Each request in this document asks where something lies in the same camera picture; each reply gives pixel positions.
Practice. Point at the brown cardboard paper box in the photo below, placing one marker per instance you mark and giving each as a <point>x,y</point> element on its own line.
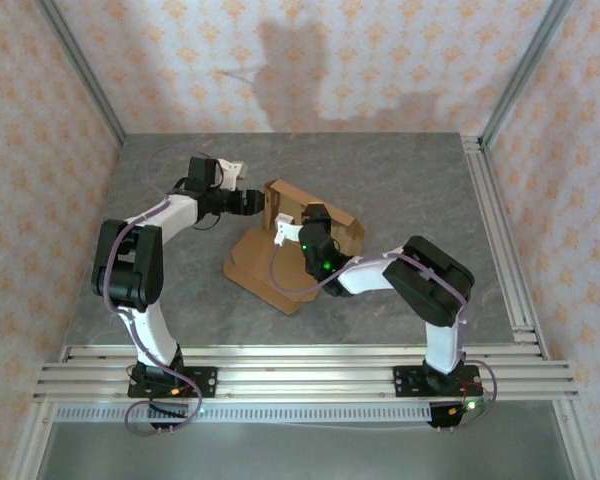
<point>270,270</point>

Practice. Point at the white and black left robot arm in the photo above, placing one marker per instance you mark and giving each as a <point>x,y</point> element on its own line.
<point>150,330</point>

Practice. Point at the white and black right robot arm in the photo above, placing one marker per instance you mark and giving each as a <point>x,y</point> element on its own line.
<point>445,345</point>

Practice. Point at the grey metal lower panel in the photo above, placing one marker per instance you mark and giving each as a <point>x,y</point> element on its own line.
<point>305,455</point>

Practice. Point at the narrow aluminium extrusion rail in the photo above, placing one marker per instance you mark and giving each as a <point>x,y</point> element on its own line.
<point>305,352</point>

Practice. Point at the wide aluminium extrusion rail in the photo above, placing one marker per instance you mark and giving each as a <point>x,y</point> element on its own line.
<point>305,382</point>

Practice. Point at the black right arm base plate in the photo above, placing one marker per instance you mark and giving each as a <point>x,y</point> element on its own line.
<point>405,382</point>

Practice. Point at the aluminium side extrusion rail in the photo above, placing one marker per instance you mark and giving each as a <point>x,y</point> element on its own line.
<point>482,170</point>

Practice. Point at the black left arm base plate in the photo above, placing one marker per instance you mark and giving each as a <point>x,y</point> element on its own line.
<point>205,382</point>

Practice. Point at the aluminium frame post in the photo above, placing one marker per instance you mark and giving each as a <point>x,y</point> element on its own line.
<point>83,70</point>
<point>525,70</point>

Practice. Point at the aluminium frame leg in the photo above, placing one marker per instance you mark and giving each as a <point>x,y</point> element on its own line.
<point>577,440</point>
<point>32,445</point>

